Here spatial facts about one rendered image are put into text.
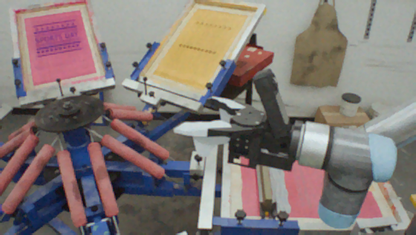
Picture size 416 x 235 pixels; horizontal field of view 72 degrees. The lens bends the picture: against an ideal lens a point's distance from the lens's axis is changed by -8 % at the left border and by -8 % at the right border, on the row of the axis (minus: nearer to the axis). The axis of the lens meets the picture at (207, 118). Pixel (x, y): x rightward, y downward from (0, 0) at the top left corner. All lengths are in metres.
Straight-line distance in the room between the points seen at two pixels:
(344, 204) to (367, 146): 0.12
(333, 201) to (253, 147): 0.17
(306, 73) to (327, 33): 0.47
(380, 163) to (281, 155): 0.16
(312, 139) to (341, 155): 0.05
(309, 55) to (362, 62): 0.61
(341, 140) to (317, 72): 2.90
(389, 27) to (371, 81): 0.61
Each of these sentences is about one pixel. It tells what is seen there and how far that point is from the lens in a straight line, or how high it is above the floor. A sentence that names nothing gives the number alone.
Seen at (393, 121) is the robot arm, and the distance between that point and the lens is 0.64.
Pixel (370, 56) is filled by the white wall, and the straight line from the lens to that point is 3.58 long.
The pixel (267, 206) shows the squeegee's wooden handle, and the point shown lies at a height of 1.02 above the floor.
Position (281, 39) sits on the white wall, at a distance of 3.26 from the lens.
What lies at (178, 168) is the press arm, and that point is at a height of 1.04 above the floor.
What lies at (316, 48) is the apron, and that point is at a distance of 3.31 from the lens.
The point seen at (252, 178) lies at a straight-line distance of 1.49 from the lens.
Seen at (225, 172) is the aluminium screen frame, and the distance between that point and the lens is 1.46.
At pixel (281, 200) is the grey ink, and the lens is 1.40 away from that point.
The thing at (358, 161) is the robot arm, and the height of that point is 1.67.
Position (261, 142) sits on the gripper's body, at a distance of 0.54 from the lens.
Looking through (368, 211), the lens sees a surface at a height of 0.96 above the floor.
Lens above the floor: 1.97
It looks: 32 degrees down
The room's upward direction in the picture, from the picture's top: straight up
